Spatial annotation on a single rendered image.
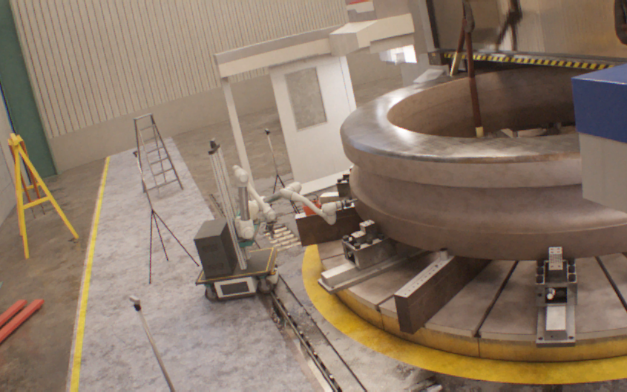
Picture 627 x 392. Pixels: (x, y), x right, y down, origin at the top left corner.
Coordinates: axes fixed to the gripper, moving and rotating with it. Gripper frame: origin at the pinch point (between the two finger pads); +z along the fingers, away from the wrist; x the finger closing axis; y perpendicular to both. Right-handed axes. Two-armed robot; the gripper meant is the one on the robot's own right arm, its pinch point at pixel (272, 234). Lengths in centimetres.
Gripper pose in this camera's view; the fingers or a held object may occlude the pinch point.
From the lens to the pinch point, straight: 645.8
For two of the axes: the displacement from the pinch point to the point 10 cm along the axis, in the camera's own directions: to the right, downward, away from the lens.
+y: -9.8, 1.8, 0.9
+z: 2.0, 9.2, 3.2
